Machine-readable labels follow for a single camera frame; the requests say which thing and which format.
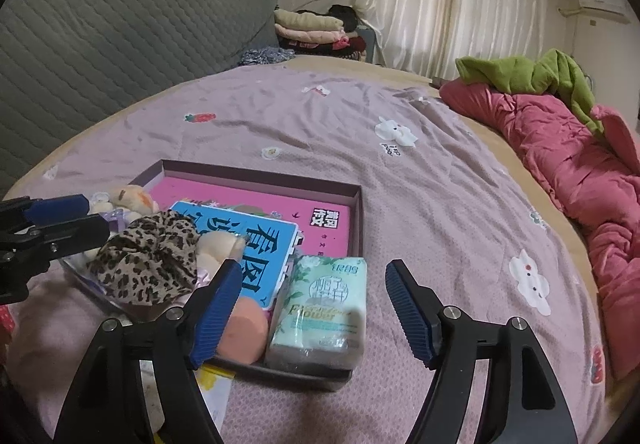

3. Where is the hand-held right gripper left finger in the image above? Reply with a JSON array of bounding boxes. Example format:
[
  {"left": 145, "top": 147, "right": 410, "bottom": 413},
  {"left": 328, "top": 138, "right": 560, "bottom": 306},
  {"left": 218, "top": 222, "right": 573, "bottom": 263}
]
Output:
[{"left": 52, "top": 260, "right": 244, "bottom": 444}]

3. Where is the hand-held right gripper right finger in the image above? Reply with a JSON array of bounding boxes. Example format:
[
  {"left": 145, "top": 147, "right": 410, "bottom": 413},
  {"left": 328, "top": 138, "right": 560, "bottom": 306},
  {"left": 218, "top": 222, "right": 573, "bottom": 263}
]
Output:
[{"left": 386, "top": 259, "right": 581, "bottom": 444}]

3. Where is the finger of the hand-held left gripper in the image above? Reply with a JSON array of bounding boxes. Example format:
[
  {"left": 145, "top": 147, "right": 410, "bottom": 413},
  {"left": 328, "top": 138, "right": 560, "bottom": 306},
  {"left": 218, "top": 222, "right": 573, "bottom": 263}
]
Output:
[
  {"left": 0, "top": 194, "right": 92, "bottom": 227},
  {"left": 27, "top": 213, "right": 110, "bottom": 263}
]

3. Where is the orange sponge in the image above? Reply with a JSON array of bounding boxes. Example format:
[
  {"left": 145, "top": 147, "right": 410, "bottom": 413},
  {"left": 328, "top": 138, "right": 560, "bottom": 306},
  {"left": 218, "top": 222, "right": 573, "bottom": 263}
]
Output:
[{"left": 216, "top": 298, "right": 271, "bottom": 366}]

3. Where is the teddy bear purple dress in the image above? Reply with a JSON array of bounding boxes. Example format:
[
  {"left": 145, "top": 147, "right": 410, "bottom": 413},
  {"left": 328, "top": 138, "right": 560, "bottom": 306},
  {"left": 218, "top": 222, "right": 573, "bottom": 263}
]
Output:
[{"left": 87, "top": 185, "right": 161, "bottom": 225}]

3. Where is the teddy bear pink dress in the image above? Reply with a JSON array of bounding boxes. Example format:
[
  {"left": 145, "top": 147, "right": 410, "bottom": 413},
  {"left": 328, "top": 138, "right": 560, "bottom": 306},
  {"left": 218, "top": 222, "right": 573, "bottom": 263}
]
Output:
[{"left": 192, "top": 230, "right": 248, "bottom": 285}]

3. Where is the leopard print scrunchie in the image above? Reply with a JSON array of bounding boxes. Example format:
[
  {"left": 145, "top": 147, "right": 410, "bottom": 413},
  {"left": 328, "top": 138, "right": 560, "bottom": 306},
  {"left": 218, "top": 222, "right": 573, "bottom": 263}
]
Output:
[{"left": 87, "top": 211, "right": 203, "bottom": 307}]

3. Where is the green floral tissue pack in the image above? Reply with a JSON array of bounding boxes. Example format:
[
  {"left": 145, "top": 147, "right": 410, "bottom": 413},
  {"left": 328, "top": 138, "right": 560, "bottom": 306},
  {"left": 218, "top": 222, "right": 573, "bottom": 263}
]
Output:
[{"left": 265, "top": 254, "right": 368, "bottom": 370}]

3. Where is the dark cardboard box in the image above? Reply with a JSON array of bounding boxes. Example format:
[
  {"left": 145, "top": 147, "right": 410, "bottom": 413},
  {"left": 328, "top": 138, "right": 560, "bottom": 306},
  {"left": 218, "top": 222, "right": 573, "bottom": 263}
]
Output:
[{"left": 60, "top": 159, "right": 363, "bottom": 392}]

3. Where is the yellow packet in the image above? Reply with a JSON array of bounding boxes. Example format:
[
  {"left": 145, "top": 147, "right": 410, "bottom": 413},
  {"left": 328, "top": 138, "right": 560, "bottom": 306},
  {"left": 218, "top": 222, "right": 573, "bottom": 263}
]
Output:
[{"left": 192, "top": 366, "right": 236, "bottom": 430}]

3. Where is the pink book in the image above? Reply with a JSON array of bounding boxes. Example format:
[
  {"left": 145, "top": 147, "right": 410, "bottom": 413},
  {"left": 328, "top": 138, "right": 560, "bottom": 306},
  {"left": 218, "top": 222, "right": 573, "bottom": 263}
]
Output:
[{"left": 150, "top": 176, "right": 358, "bottom": 312}]

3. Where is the grey quilted headboard cover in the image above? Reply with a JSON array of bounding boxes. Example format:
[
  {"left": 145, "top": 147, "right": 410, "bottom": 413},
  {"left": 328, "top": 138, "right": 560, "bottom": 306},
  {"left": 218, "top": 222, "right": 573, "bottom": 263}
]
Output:
[{"left": 0, "top": 0, "right": 281, "bottom": 197}]

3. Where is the purple printed bedspread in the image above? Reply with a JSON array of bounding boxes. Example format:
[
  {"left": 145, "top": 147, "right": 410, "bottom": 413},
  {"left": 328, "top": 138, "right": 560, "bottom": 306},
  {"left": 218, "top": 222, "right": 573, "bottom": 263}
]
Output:
[{"left": 0, "top": 58, "right": 608, "bottom": 444}]

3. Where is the pink quilt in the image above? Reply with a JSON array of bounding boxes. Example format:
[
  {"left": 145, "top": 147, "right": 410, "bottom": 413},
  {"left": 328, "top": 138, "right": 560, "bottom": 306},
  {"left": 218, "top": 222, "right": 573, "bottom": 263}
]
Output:
[{"left": 439, "top": 78, "right": 640, "bottom": 382}]

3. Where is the blue patterned cloth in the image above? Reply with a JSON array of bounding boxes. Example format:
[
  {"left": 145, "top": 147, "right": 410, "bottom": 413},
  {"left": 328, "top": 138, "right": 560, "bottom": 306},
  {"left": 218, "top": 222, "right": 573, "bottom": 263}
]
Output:
[{"left": 237, "top": 46, "right": 296, "bottom": 68}]

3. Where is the green blanket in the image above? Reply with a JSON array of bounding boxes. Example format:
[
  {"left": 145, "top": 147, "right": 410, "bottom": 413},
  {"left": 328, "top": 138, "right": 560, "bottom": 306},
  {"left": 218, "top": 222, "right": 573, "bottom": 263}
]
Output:
[{"left": 455, "top": 48, "right": 606, "bottom": 137}]

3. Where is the dark red folded cloth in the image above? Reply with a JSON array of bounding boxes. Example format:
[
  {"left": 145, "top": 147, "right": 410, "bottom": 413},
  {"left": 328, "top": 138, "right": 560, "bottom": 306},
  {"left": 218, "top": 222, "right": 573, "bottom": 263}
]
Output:
[{"left": 280, "top": 36, "right": 368, "bottom": 60}]

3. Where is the pink folded cloth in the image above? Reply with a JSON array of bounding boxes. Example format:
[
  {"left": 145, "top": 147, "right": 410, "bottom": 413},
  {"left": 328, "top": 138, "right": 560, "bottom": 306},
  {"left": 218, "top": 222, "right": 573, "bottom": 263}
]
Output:
[{"left": 277, "top": 26, "right": 346, "bottom": 45}]

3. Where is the beige folded cloth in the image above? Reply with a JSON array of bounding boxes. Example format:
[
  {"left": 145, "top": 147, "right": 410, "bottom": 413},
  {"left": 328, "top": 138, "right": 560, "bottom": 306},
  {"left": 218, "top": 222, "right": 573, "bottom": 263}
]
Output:
[{"left": 274, "top": 8, "right": 346, "bottom": 32}]

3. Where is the black garment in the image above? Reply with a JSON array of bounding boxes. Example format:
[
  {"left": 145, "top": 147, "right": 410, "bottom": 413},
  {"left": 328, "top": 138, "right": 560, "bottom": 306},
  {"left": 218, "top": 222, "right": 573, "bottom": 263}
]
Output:
[{"left": 327, "top": 4, "right": 361, "bottom": 32}]

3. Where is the white air conditioner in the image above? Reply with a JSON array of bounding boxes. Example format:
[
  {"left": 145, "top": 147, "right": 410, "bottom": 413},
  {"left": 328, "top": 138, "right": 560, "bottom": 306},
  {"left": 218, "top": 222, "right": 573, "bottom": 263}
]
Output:
[{"left": 575, "top": 0, "right": 630, "bottom": 17}]

